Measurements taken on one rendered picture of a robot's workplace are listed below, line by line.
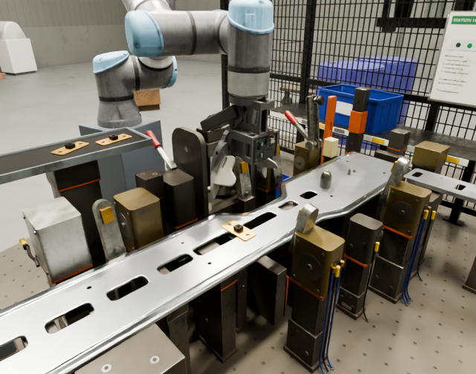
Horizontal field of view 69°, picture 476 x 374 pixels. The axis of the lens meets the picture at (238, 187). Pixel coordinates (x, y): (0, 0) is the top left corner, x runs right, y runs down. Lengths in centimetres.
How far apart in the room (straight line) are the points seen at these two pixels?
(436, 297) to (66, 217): 101
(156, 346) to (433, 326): 79
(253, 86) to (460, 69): 103
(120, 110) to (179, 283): 73
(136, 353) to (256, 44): 50
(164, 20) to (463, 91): 115
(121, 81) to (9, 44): 989
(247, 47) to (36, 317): 56
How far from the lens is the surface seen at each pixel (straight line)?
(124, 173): 124
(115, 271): 73
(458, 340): 112
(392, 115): 152
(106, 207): 75
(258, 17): 61
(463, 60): 153
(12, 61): 1111
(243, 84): 62
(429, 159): 128
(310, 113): 115
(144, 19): 66
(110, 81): 124
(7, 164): 89
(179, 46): 67
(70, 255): 75
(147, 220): 79
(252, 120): 64
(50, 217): 73
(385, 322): 108
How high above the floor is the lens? 145
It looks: 26 degrees down
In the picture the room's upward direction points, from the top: straight up
